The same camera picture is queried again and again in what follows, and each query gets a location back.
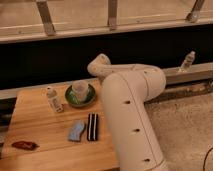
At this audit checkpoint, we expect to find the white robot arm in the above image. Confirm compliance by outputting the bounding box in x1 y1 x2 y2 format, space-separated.
87 54 169 171

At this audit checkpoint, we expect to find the green ceramic bowl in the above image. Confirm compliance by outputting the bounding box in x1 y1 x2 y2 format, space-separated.
65 85 96 108

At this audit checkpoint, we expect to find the translucent plastic cup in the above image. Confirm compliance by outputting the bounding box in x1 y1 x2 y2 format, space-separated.
72 80 89 102

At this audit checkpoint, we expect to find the black white striped eraser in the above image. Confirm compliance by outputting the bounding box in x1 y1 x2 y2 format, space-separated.
87 114 99 141

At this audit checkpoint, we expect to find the small white bottle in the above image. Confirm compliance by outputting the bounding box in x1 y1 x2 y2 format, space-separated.
46 86 63 113

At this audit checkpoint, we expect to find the wooden table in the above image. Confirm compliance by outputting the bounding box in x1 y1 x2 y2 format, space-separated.
0 88 118 171

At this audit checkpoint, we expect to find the clear bottle on ledge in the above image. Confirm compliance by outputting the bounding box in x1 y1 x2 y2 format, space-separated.
179 51 195 72

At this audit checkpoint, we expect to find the dark red wrapper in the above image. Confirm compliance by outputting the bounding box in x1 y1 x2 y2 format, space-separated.
12 141 38 151

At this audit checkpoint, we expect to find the middle metal railing post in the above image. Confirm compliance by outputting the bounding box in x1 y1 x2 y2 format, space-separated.
107 0 118 30

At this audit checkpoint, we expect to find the metal railing post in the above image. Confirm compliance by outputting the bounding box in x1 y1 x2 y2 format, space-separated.
36 0 56 36
107 0 118 30
186 0 205 23

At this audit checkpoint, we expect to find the left metal railing post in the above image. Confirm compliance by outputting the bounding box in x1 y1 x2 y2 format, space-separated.
36 0 56 36

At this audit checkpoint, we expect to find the right metal railing post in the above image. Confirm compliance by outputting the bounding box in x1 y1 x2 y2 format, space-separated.
186 0 205 23

